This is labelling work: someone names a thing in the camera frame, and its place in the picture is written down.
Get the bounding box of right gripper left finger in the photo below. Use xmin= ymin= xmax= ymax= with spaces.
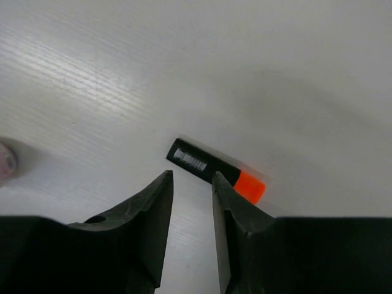
xmin=69 ymin=170 xmax=173 ymax=290

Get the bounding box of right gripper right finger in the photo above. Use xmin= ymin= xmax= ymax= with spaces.
xmin=212 ymin=171 xmax=274 ymax=293

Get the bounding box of orange capped black highlighter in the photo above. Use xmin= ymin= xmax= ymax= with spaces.
xmin=166 ymin=138 xmax=266 ymax=205

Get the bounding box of pink capped clear bottle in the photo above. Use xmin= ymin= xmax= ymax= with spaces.
xmin=1 ymin=138 xmax=19 ymax=187

